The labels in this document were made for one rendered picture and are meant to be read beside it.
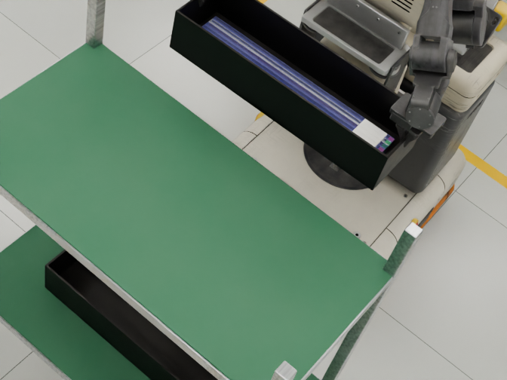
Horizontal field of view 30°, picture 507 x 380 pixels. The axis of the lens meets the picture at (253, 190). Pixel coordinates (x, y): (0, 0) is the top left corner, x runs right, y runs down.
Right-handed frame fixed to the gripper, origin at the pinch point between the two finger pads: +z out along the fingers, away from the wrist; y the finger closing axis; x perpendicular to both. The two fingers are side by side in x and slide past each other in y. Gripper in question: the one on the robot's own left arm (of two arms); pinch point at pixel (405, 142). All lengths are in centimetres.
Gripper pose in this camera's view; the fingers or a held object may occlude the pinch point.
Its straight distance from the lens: 202.5
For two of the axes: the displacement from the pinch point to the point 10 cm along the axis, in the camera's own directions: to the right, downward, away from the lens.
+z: -1.8, 6.0, 7.8
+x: 6.0, -5.6, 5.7
